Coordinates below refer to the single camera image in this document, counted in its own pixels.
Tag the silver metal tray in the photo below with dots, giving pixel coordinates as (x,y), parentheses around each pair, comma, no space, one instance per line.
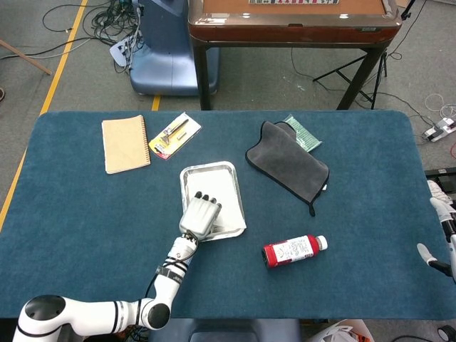
(183,185)

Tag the red juice bottle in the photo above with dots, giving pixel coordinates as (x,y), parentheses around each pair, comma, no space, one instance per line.
(285,253)

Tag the brown mahjong table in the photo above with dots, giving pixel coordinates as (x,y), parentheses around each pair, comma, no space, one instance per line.
(295,32)

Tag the black metal frame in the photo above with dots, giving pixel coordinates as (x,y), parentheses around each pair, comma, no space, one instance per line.
(443,176)

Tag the white power strip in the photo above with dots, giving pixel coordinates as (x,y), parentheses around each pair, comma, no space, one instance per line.
(440,129)

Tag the white plastic bag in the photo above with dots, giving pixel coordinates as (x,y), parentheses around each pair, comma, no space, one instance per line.
(338,333)

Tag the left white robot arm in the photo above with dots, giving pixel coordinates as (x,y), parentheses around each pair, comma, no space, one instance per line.
(89,315)

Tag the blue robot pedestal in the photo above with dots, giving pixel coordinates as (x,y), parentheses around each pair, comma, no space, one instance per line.
(164,53)

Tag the white plug board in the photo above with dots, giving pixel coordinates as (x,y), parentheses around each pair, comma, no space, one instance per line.
(119,51)

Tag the kraft spiral notebook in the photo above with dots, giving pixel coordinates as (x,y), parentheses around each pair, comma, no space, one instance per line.
(124,144)

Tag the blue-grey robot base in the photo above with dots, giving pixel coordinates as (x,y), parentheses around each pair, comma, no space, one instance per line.
(224,331)

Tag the grey microfiber cloth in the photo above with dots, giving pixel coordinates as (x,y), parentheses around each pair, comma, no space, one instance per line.
(285,160)

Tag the blue felt table cover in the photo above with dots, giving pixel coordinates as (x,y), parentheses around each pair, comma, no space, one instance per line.
(89,249)

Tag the row of face-up mahjong tiles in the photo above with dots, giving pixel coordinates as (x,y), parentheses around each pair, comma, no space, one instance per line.
(292,1)

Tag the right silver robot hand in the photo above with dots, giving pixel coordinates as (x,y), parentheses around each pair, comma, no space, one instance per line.
(424,251)

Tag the black tripod stand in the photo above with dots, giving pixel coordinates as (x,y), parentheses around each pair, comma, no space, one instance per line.
(379,76)

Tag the razor in yellow blister pack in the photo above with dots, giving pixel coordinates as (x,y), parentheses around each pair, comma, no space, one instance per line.
(174,137)

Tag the wooden pole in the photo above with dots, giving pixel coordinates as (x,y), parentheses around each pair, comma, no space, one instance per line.
(28,58)

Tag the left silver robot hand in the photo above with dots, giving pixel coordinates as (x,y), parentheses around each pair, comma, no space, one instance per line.
(199,217)

